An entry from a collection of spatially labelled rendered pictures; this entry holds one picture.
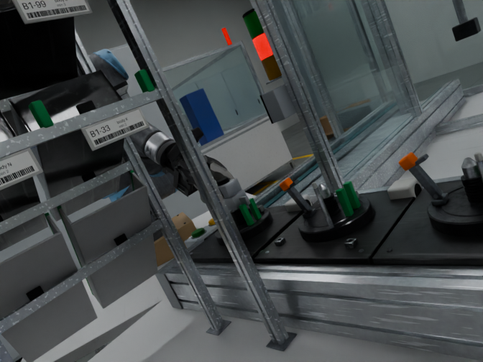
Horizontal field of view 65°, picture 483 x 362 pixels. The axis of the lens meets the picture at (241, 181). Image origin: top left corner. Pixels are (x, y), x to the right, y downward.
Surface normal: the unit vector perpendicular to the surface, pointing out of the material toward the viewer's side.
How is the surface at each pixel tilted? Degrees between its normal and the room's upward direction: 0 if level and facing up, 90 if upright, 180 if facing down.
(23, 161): 90
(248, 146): 90
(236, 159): 90
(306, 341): 0
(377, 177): 90
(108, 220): 135
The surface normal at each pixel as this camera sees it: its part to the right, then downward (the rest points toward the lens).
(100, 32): 0.56, -0.09
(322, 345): -0.41, -0.89
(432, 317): -0.63, 0.43
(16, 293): 0.67, 0.58
